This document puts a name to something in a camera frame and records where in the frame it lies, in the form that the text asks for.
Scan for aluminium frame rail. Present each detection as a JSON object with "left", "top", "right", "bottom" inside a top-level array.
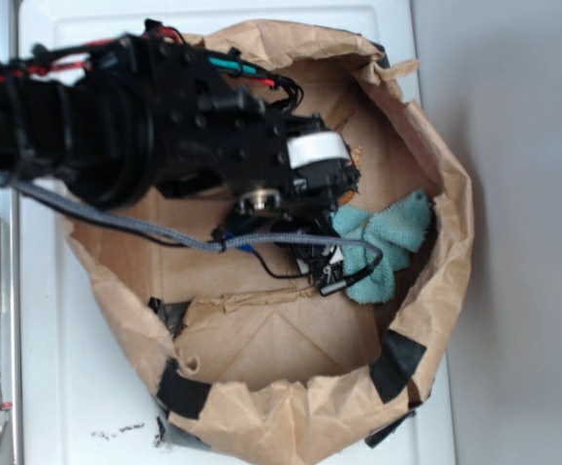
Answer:
[{"left": 0, "top": 188, "right": 24, "bottom": 464}]

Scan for brown paper bag bin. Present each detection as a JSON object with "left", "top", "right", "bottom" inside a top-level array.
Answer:
[{"left": 67, "top": 19, "right": 475, "bottom": 464}]

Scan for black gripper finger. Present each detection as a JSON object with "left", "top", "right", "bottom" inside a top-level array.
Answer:
[{"left": 280, "top": 217, "right": 343, "bottom": 287}]

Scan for dark green plastic pickle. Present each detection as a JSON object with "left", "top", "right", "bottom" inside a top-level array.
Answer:
[{"left": 224, "top": 212, "right": 270, "bottom": 235}]

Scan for thin black cable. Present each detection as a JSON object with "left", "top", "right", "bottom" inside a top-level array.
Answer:
[{"left": 135, "top": 231, "right": 326, "bottom": 281}]

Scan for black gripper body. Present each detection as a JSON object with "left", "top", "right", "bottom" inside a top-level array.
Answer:
[{"left": 227, "top": 118, "right": 360, "bottom": 221}]

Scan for grey braided cable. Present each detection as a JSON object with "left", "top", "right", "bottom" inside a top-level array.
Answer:
[{"left": 0, "top": 164, "right": 385, "bottom": 297}]

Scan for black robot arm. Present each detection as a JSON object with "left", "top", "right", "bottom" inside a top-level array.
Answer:
[{"left": 0, "top": 20, "right": 371, "bottom": 294}]

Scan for orange spiral seashell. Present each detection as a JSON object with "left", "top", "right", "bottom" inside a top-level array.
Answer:
[{"left": 338, "top": 146, "right": 362, "bottom": 206}]

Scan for light blue terry cloth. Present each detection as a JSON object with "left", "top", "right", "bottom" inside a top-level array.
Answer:
[{"left": 332, "top": 190, "right": 432, "bottom": 304}]

